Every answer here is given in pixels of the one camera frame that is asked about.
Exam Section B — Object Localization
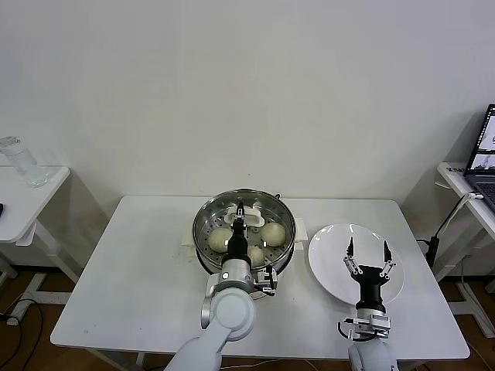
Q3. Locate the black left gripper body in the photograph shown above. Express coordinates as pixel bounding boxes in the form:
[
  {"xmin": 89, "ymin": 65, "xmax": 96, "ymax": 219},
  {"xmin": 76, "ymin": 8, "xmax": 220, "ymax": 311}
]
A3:
[{"xmin": 224, "ymin": 225, "xmax": 252, "ymax": 260}]

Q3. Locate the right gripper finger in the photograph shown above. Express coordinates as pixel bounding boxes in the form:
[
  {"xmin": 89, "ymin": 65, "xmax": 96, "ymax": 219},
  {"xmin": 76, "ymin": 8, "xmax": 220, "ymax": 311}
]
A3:
[
  {"xmin": 342, "ymin": 237, "xmax": 363, "ymax": 277},
  {"xmin": 380, "ymin": 239, "xmax": 398, "ymax": 279}
]

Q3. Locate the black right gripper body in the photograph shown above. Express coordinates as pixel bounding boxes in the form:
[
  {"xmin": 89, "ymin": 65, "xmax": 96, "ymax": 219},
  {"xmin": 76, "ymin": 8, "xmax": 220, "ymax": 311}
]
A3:
[{"xmin": 354, "ymin": 264, "xmax": 389, "ymax": 311}]

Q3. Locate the white steamed baozi bun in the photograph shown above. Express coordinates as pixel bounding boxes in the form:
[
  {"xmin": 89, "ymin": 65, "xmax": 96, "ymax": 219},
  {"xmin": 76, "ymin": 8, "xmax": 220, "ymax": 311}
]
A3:
[
  {"xmin": 261, "ymin": 223, "xmax": 287, "ymax": 247},
  {"xmin": 247, "ymin": 246, "xmax": 266, "ymax": 267},
  {"xmin": 207, "ymin": 227, "xmax": 233, "ymax": 254}
]

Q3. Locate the round glass pot lid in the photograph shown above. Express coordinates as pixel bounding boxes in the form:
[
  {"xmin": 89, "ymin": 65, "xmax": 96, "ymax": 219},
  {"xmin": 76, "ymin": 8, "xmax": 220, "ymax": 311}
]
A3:
[{"xmin": 192, "ymin": 188, "xmax": 298, "ymax": 272}]

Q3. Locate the stainless steel steamer basket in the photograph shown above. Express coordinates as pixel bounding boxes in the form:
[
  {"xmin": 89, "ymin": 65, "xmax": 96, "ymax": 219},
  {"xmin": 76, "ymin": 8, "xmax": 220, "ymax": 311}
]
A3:
[{"xmin": 192, "ymin": 188, "xmax": 299, "ymax": 285}]

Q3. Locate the white round plate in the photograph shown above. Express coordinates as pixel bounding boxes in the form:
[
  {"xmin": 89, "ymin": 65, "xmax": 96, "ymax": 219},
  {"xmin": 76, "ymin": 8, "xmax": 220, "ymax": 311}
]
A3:
[{"xmin": 308, "ymin": 223, "xmax": 406, "ymax": 309}]

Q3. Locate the white electric cooker pot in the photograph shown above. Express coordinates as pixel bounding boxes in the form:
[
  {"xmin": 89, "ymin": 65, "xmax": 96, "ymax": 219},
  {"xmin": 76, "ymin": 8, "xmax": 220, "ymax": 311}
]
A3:
[{"xmin": 180, "ymin": 218, "xmax": 309, "ymax": 301}]

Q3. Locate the white desk with label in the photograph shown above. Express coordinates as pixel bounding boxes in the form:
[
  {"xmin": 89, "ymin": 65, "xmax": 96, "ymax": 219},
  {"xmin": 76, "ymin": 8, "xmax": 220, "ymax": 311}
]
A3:
[{"xmin": 436, "ymin": 162, "xmax": 495, "ymax": 337}]

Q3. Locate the open dark laptop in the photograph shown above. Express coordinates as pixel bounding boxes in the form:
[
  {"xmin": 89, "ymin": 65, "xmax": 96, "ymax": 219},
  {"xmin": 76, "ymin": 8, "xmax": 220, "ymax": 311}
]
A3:
[{"xmin": 463, "ymin": 104, "xmax": 495, "ymax": 216}]

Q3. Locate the clear glass jar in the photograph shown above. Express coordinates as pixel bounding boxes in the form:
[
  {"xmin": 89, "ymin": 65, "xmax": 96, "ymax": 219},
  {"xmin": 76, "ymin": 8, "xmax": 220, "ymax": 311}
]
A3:
[{"xmin": 0, "ymin": 135, "xmax": 53, "ymax": 189}]

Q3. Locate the white side table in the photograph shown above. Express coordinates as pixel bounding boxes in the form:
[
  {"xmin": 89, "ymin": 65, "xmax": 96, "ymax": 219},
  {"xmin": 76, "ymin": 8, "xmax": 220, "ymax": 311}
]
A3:
[{"xmin": 0, "ymin": 165, "xmax": 84, "ymax": 306}]

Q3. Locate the laptop power cable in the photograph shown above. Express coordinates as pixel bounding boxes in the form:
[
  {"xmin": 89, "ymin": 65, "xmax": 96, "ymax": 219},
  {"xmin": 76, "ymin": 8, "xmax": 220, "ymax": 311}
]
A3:
[{"xmin": 416, "ymin": 192, "xmax": 483, "ymax": 274}]

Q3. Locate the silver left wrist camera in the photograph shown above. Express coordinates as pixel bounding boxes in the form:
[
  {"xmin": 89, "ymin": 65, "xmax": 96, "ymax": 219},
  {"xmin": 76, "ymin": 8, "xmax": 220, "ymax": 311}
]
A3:
[{"xmin": 253, "ymin": 267, "xmax": 279, "ymax": 298}]

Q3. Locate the black floor cable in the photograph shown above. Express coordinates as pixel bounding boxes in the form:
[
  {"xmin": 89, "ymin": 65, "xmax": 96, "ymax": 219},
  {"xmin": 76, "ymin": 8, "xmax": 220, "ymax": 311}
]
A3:
[{"xmin": 0, "ymin": 297, "xmax": 44, "ymax": 371}]

